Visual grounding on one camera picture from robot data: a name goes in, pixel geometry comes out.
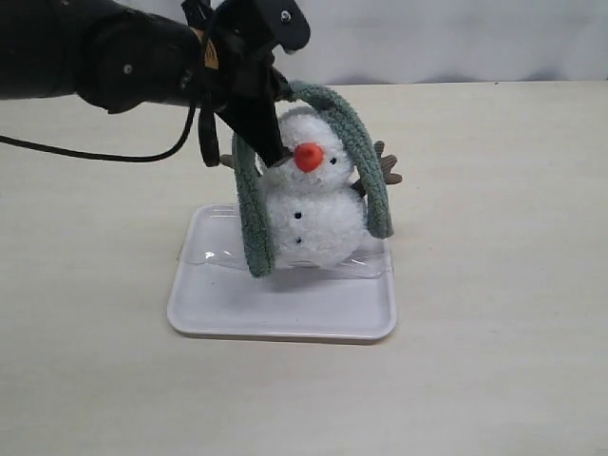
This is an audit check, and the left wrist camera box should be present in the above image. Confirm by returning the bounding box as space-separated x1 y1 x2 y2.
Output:
216 0 311 53

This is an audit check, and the white plastic tray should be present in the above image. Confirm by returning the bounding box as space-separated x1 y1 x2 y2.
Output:
166 203 398 346

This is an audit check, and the white backdrop curtain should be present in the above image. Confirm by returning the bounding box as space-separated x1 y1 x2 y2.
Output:
118 1 607 85

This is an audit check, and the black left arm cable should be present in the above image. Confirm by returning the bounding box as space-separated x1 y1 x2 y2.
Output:
0 0 224 168

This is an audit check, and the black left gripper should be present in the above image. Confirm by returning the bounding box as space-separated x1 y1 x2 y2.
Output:
181 13 294 167

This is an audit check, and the green fluffy scarf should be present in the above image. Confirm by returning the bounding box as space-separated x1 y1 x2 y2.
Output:
230 79 395 280

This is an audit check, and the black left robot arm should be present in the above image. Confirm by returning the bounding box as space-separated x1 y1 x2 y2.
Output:
1 1 311 167

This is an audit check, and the white plush snowman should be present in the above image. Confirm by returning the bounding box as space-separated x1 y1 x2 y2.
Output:
218 106 404 270

